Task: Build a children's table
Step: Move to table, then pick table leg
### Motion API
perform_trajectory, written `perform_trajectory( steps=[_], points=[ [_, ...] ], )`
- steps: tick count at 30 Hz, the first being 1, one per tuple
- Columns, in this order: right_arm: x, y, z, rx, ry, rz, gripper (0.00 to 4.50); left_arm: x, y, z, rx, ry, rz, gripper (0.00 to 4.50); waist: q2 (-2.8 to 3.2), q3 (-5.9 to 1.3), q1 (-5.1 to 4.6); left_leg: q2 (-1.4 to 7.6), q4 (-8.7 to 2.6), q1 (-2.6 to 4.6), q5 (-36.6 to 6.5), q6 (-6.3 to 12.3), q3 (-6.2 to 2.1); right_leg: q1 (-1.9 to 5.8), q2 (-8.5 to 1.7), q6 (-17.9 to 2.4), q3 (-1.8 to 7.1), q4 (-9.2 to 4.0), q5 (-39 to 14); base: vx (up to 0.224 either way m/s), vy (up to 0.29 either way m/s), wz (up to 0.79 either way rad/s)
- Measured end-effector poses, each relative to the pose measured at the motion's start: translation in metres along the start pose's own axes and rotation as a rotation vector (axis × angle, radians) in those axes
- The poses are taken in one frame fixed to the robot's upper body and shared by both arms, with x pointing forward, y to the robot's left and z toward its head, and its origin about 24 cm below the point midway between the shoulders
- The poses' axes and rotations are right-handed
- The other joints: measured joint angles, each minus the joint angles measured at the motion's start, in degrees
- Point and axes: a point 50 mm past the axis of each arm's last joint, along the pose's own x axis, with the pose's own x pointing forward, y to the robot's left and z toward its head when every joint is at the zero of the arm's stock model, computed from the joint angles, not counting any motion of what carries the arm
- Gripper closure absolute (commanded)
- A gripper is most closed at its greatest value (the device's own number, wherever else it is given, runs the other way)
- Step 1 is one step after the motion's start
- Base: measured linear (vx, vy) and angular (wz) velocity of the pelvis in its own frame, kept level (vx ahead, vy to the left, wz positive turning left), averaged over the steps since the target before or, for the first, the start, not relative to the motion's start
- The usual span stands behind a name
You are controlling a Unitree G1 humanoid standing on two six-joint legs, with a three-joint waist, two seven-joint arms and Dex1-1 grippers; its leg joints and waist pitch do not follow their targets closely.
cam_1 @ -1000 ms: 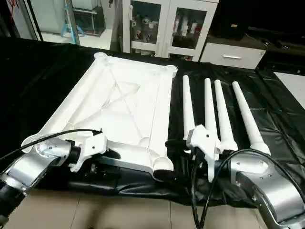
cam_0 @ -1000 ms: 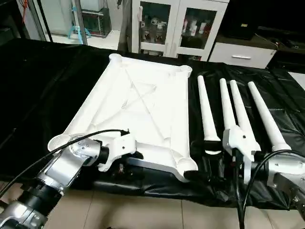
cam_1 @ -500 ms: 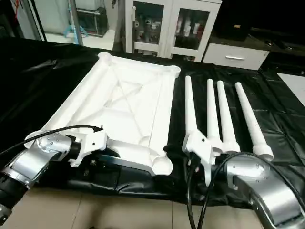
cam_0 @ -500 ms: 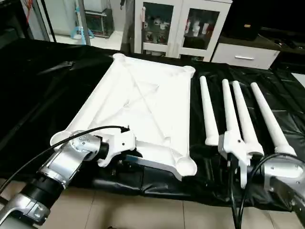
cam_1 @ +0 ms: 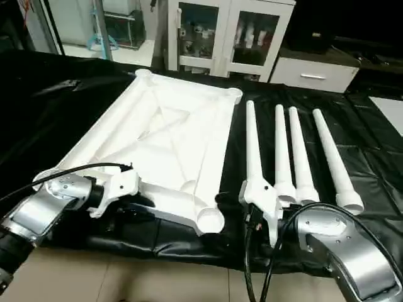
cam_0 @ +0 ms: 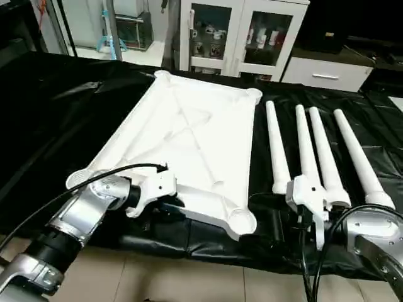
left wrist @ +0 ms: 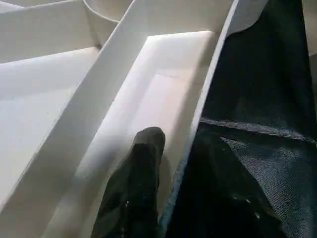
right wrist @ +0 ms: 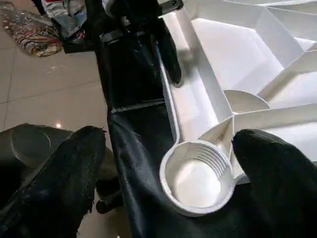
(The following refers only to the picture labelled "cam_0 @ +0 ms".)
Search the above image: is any white plastic table top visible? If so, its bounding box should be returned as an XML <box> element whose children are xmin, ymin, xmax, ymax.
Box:
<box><xmin>65</xmin><ymin>70</ymin><xmax>263</xmax><ymax>242</ymax></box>

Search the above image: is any white plastic table leg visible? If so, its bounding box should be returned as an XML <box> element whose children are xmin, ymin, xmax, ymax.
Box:
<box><xmin>308</xmin><ymin>106</ymin><xmax>352</xmax><ymax>208</ymax></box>
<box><xmin>265</xmin><ymin>100</ymin><xmax>292</xmax><ymax>194</ymax></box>
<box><xmin>295</xmin><ymin>104</ymin><xmax>319</xmax><ymax>185</ymax></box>
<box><xmin>332</xmin><ymin>108</ymin><xmax>396</xmax><ymax>211</ymax></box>

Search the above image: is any black shiny table mat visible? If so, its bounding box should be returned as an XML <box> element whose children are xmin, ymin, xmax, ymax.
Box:
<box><xmin>0</xmin><ymin>52</ymin><xmax>403</xmax><ymax>281</ymax></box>

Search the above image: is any white drawer unit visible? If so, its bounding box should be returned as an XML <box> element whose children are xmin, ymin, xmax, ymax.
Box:
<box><xmin>280</xmin><ymin>56</ymin><xmax>375</xmax><ymax>92</ymax></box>

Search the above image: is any light blue plastic stool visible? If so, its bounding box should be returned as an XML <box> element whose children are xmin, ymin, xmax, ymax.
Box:
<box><xmin>96</xmin><ymin>9</ymin><xmax>128</xmax><ymax>54</ymax></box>

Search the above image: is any white glass door cabinet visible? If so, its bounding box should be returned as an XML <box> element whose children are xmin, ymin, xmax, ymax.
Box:
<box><xmin>179</xmin><ymin>0</ymin><xmax>311</xmax><ymax>82</ymax></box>

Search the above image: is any black box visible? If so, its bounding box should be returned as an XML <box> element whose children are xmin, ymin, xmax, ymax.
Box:
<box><xmin>307</xmin><ymin>26</ymin><xmax>349</xmax><ymax>54</ymax></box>

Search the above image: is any glass tank metal frame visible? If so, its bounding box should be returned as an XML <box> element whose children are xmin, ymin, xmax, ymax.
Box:
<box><xmin>113</xmin><ymin>12</ymin><xmax>155</xmax><ymax>51</ymax></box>

